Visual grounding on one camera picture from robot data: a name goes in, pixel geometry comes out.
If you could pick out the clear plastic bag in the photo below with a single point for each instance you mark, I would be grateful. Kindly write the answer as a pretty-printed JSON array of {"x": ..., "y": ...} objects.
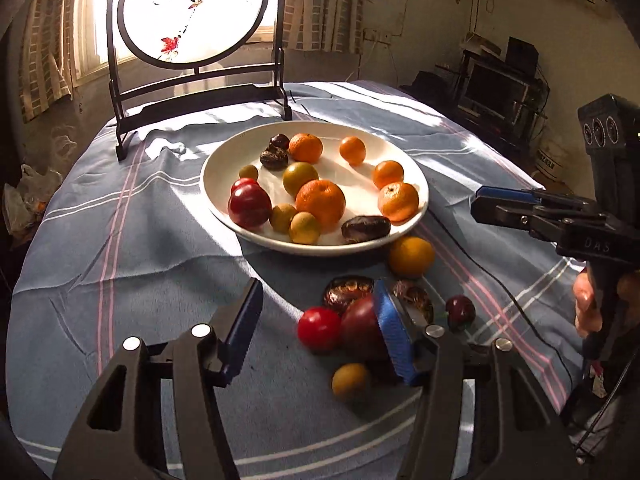
[{"x": 27, "y": 195}]

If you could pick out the black monitor on stand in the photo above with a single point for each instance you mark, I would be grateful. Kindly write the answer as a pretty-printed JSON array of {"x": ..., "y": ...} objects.
[{"x": 537, "y": 100}]

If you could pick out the red cherry tomato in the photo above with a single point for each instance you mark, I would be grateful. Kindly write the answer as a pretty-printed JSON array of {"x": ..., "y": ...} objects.
[
  {"x": 242, "y": 184},
  {"x": 319, "y": 329}
]

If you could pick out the bright window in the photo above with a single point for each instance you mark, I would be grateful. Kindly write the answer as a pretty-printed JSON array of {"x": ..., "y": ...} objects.
[{"x": 95, "y": 10}]

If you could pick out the small dark chestnut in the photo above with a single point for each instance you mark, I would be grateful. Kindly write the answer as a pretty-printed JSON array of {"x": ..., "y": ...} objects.
[{"x": 280, "y": 140}]

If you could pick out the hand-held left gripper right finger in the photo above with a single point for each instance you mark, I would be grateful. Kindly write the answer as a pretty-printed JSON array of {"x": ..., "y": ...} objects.
[{"x": 395, "y": 330}]

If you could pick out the dark brown chestnut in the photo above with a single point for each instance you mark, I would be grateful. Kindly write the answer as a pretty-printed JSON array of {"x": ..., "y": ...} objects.
[{"x": 273, "y": 157}]

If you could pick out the blue striped tablecloth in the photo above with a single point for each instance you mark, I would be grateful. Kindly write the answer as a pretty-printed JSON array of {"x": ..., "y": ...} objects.
[{"x": 165, "y": 270}]

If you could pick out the dark cherry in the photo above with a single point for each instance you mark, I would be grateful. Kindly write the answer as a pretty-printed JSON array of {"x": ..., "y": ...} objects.
[{"x": 460, "y": 310}]

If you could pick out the shiny dark red date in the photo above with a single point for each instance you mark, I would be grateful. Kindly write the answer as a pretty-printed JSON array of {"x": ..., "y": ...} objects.
[
  {"x": 348, "y": 291},
  {"x": 415, "y": 296}
]

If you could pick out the large tangerine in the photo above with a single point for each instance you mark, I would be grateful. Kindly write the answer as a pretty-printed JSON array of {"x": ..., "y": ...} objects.
[{"x": 320, "y": 202}]

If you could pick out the dark red plum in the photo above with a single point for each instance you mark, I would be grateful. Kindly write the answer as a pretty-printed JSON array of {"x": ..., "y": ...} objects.
[
  {"x": 360, "y": 330},
  {"x": 249, "y": 207}
]

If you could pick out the black bag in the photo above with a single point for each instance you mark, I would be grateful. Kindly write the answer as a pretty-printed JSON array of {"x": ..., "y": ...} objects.
[{"x": 432, "y": 84}]

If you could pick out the checked curtain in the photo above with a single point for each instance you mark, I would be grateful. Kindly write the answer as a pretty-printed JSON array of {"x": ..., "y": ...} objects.
[
  {"x": 47, "y": 45},
  {"x": 325, "y": 5}
]

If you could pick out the computer monitor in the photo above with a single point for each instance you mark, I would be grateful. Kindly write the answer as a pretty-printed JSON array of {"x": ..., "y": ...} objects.
[{"x": 492, "y": 90}]

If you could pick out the small green jujube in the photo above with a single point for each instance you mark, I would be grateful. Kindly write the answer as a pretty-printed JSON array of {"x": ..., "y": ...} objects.
[
  {"x": 304, "y": 227},
  {"x": 351, "y": 380},
  {"x": 248, "y": 172},
  {"x": 283, "y": 217}
]

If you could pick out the round bird painting table screen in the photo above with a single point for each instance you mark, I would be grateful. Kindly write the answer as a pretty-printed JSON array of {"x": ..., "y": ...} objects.
[{"x": 195, "y": 5}]

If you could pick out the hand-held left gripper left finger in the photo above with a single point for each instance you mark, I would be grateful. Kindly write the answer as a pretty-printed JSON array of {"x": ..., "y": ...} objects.
[{"x": 242, "y": 320}]

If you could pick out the white ceramic plate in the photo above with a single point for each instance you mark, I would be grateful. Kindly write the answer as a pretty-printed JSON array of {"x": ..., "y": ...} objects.
[{"x": 350, "y": 190}]

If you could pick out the person's right hand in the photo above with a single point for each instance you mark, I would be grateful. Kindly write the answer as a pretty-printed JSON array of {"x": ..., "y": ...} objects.
[{"x": 584, "y": 302}]

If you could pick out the large green plum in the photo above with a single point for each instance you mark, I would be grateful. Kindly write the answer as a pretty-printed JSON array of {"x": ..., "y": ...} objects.
[{"x": 300, "y": 178}]

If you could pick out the wall power outlet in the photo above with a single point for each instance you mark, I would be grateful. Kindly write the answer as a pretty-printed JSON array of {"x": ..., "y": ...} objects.
[{"x": 377, "y": 36}]

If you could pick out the white bucket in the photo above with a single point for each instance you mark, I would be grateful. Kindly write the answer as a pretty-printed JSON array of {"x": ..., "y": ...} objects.
[{"x": 547, "y": 160}]

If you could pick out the small orange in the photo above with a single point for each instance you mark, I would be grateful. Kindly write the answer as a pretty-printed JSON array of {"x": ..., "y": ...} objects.
[
  {"x": 388, "y": 174},
  {"x": 411, "y": 257},
  {"x": 352, "y": 150}
]

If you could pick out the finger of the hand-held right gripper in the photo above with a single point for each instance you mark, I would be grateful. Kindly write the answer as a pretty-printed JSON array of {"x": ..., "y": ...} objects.
[
  {"x": 505, "y": 212},
  {"x": 505, "y": 193}
]

